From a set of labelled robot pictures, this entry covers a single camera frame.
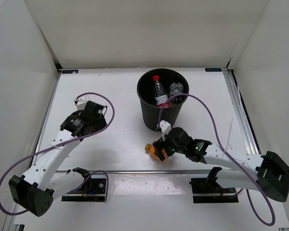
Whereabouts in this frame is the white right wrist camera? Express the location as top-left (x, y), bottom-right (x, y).
top-left (157, 120), bottom-right (172, 141)

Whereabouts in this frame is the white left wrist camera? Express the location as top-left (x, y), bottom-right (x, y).
top-left (74, 95), bottom-right (90, 110)

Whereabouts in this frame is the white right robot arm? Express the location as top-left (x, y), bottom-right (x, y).
top-left (148, 128), bottom-right (289, 202)

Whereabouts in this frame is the black plastic waste bin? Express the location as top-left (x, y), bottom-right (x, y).
top-left (137, 68), bottom-right (189, 131)

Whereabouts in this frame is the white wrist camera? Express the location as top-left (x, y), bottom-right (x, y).
top-left (157, 120), bottom-right (172, 141)
top-left (74, 95), bottom-right (90, 110)

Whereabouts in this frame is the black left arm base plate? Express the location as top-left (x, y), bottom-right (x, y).
top-left (61, 172), bottom-right (109, 203)

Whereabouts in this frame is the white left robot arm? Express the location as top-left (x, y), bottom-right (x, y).
top-left (9, 101), bottom-right (107, 217)

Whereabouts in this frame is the clear unlabelled plastic bottle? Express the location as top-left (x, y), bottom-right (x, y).
top-left (170, 83), bottom-right (184, 103)

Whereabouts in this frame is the aluminium frame rail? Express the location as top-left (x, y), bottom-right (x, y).
top-left (50, 168), bottom-right (216, 174)

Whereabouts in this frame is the orange juice bottle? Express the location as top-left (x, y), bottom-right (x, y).
top-left (145, 143), bottom-right (168, 162)

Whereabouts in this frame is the red label water bottle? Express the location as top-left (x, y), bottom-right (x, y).
top-left (152, 75), bottom-right (170, 108)

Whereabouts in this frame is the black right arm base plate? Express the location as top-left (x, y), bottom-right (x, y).
top-left (189, 174), bottom-right (239, 204)

